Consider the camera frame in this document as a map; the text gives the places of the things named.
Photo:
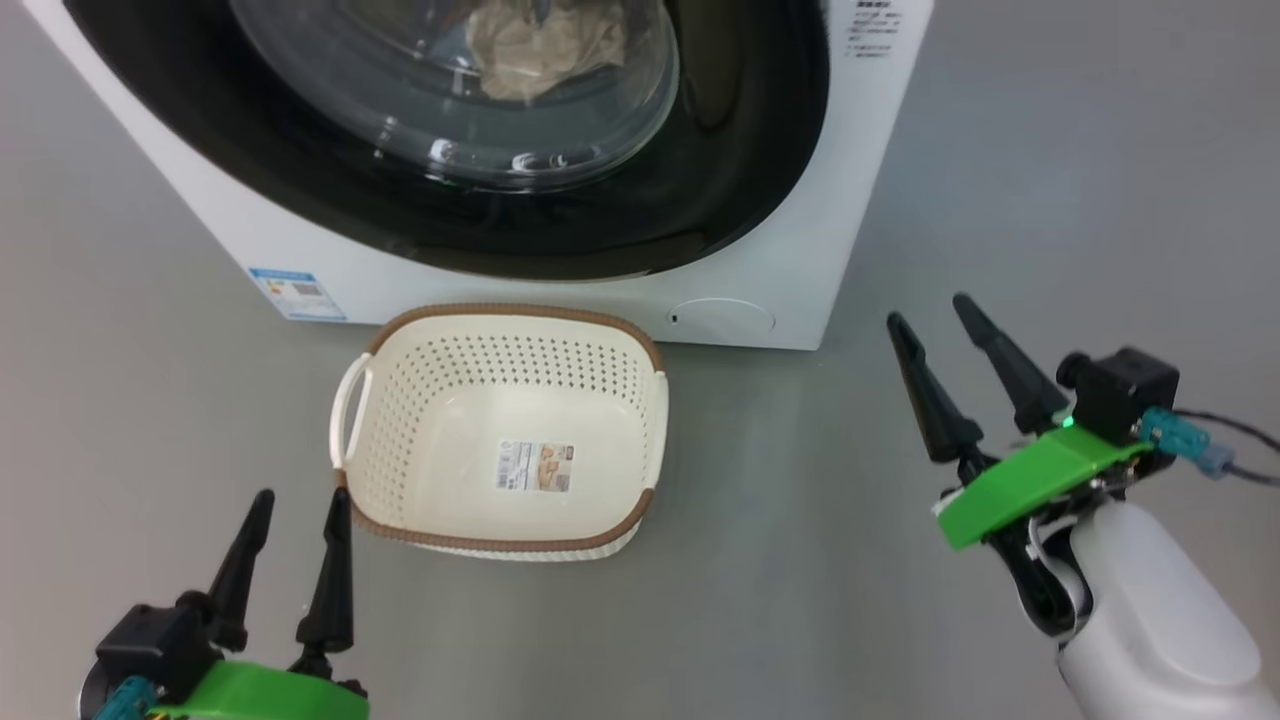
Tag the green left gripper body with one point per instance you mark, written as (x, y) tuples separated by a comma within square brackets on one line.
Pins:
[(270, 695)]

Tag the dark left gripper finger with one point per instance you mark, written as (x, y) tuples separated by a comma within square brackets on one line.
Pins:
[(330, 590), (240, 580)]

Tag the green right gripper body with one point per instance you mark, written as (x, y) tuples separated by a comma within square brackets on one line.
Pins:
[(1030, 480)]

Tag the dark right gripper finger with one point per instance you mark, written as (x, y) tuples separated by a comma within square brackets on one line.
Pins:
[(940, 410), (1020, 380)]

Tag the black glass washer door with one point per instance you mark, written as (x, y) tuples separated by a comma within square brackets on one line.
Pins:
[(740, 150)]

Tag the cream garment with black print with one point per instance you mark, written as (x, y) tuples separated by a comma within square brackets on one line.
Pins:
[(545, 50)]

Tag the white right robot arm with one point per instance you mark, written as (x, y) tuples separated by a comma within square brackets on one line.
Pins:
[(1160, 620)]

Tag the white front-load washing machine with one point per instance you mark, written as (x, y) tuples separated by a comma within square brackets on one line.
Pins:
[(860, 200)]

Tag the cream perforated laundry basket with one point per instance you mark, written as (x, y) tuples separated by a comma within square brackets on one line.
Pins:
[(450, 420)]

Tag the round white filter cover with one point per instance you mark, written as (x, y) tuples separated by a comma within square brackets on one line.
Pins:
[(725, 320)]

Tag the paper basket label sticker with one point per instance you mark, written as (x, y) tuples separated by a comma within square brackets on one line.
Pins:
[(535, 467)]

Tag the blue energy label sticker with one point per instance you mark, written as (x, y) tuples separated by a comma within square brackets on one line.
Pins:
[(298, 293)]

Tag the black text warning label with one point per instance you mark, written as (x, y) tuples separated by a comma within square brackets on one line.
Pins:
[(873, 28)]

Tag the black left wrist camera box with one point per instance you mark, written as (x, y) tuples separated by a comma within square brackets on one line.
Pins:
[(160, 645)]

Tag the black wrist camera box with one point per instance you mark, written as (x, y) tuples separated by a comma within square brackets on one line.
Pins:
[(160, 645), (1125, 395)]

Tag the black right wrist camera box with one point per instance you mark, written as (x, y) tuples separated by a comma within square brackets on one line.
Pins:
[(1125, 395)]

